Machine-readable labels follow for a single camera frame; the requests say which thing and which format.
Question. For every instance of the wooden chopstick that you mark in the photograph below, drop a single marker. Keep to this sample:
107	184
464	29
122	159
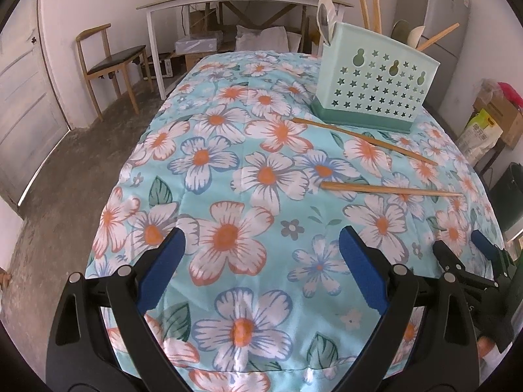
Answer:
364	188
425	45
368	139

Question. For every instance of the cardboard box on stand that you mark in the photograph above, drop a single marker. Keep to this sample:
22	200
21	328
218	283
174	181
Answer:
505	113

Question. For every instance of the metal spoon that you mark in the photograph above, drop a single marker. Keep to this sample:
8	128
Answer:
325	19

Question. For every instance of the grey refrigerator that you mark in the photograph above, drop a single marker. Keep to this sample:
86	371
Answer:
435	16

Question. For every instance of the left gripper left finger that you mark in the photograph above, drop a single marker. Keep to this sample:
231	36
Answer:
156	267

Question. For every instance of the white ladle spoon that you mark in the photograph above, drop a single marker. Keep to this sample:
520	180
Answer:
415	36

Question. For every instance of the white wooden door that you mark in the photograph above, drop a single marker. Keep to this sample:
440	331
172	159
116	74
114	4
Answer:
32	123

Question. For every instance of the green utensil holder basket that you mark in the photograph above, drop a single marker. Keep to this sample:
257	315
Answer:
370	80

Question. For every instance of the floral blue tablecloth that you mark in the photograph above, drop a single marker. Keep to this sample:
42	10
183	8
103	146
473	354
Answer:
262	300

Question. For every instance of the black trash bin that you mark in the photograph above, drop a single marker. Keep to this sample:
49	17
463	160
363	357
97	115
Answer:
506	197

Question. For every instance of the cardboard box under table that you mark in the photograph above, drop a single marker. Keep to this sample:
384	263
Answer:
199	43

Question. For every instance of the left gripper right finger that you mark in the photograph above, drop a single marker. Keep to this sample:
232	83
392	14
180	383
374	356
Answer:
368	267

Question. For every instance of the white sack under table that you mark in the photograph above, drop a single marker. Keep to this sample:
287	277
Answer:
269	39

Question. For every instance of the rice bag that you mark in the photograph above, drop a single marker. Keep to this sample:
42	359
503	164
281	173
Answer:
479	137

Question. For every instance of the wooden chair black seat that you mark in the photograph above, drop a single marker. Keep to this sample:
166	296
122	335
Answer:
111	65

